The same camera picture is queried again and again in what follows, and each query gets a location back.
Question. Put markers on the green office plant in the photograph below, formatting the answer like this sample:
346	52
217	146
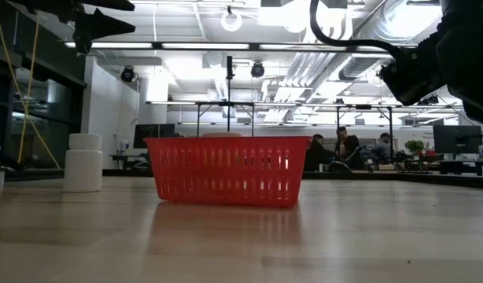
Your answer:
414	146

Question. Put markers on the person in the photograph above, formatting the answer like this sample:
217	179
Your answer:
318	155
347	143
381	149

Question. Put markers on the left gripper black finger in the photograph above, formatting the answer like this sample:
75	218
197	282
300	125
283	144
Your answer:
100	27
108	4

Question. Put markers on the black round spotlight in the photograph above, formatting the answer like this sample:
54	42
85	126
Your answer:
257	70
127	74

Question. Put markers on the small white cylinder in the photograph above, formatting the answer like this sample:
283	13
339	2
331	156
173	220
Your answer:
0	178

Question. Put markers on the red plastic basket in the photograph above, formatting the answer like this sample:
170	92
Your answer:
226	173

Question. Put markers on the black metal rig frame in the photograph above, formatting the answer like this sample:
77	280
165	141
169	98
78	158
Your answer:
338	118
210	104

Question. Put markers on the black tripod stand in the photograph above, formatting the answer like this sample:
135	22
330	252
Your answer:
228	98

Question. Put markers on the white pill bottle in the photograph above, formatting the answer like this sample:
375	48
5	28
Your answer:
83	165

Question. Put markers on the black overhead light bar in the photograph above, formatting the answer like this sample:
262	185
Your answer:
157	46

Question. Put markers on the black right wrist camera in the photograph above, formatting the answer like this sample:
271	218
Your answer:
412	74

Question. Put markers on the black computer monitor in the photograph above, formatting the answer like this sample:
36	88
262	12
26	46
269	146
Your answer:
153	133
458	139

